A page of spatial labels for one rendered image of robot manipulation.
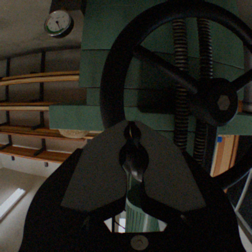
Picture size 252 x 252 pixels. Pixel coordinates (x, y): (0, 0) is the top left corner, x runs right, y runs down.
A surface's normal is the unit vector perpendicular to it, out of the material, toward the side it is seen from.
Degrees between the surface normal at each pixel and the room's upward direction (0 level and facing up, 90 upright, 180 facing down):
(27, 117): 90
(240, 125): 90
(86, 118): 90
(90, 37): 90
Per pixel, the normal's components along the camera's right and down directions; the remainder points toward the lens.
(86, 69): 0.02, 0.20
